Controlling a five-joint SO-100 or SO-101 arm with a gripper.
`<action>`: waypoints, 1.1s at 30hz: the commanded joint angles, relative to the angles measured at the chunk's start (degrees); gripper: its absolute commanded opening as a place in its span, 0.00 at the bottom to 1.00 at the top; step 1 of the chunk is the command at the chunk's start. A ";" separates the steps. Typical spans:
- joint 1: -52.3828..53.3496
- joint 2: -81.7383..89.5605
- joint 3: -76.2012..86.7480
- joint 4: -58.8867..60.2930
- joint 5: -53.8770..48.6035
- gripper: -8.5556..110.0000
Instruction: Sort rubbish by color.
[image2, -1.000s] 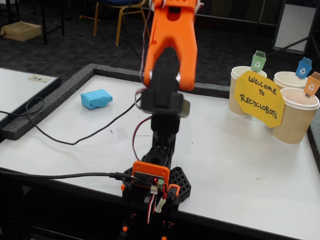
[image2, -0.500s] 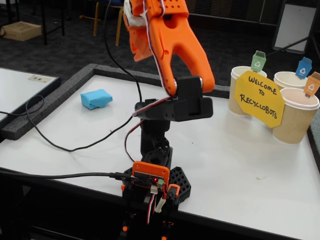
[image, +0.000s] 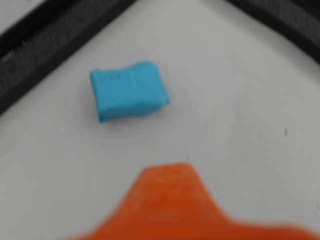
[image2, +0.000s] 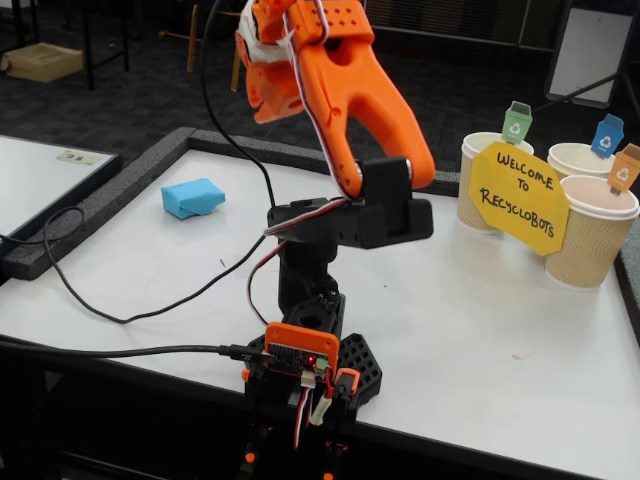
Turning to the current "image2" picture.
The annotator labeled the orange recycling bin label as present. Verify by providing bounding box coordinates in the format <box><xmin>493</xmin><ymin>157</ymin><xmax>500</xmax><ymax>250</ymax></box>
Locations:
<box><xmin>608</xmin><ymin>143</ymin><xmax>640</xmax><ymax>197</ymax></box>

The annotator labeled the gold framed blue chair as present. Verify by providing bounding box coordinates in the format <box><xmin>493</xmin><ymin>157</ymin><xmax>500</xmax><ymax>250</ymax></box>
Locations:
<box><xmin>158</xmin><ymin>0</ymin><xmax>251</xmax><ymax>93</ymax></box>

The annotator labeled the orange controller board holder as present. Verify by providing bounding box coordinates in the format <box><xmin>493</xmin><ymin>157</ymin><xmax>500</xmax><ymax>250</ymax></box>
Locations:
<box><xmin>263</xmin><ymin>321</ymin><xmax>341</xmax><ymax>377</ymax></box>

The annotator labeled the black framed white easel board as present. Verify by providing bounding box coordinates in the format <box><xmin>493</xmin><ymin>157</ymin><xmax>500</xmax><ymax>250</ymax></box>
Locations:
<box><xmin>532</xmin><ymin>0</ymin><xmax>640</xmax><ymax>115</ymax></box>

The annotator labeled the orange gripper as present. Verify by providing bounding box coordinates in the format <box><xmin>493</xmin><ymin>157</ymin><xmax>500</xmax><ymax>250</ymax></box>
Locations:
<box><xmin>245</xmin><ymin>60</ymin><xmax>304</xmax><ymax>125</ymax></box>

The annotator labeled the blue recycling bin label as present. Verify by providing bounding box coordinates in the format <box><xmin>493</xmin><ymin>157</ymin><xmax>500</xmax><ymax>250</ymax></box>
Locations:
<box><xmin>590</xmin><ymin>113</ymin><xmax>627</xmax><ymax>159</ymax></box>

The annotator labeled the servo wire bundle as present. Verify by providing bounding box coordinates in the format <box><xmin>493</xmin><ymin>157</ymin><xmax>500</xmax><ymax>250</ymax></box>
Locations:
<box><xmin>289</xmin><ymin>369</ymin><xmax>337</xmax><ymax>450</ymax></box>

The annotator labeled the brown cardboard box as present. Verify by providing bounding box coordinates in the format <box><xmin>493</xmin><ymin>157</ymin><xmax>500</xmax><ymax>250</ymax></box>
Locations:
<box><xmin>0</xmin><ymin>41</ymin><xmax>85</xmax><ymax>84</ymax></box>

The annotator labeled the thin black camera cable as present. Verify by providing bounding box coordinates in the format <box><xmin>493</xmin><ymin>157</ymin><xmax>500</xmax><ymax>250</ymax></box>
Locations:
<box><xmin>0</xmin><ymin>0</ymin><xmax>279</xmax><ymax>325</ymax></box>

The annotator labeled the small paper note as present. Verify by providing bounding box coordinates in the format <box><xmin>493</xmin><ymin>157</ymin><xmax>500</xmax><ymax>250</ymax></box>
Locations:
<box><xmin>56</xmin><ymin>149</ymin><xmax>104</xmax><ymax>166</ymax></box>

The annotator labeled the black robot base clamp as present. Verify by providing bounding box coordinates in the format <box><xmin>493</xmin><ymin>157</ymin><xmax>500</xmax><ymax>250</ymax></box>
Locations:
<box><xmin>238</xmin><ymin>332</ymin><xmax>385</xmax><ymax>480</ymax></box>

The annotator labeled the ribbed brown paper cup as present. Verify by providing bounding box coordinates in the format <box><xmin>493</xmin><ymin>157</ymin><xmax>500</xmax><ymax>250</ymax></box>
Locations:
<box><xmin>543</xmin><ymin>174</ymin><xmax>640</xmax><ymax>290</ymax></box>
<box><xmin>546</xmin><ymin>142</ymin><xmax>626</xmax><ymax>181</ymax></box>
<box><xmin>455</xmin><ymin>131</ymin><xmax>535</xmax><ymax>236</ymax></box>

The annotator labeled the yellow handwritten welcome sign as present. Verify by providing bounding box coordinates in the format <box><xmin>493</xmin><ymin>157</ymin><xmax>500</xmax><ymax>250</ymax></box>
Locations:
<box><xmin>467</xmin><ymin>140</ymin><xmax>571</xmax><ymax>257</ymax></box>

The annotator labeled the thick black USB cable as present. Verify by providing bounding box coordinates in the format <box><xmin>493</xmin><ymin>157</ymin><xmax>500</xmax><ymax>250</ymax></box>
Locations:
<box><xmin>0</xmin><ymin>333</ymin><xmax>274</xmax><ymax>366</ymax></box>

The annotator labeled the short dark grey foam strip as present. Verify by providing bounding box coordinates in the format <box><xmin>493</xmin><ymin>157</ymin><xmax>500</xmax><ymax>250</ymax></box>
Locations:
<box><xmin>433</xmin><ymin>169</ymin><xmax>461</xmax><ymax>199</ymax></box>

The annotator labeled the black table leg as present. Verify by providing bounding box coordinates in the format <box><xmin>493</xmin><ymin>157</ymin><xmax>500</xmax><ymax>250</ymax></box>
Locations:
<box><xmin>79</xmin><ymin>0</ymin><xmax>132</xmax><ymax>92</ymax></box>

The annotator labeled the blue paper parcel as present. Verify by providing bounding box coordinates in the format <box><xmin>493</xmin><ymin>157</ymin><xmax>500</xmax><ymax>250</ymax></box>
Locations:
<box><xmin>160</xmin><ymin>177</ymin><xmax>227</xmax><ymax>221</ymax></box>

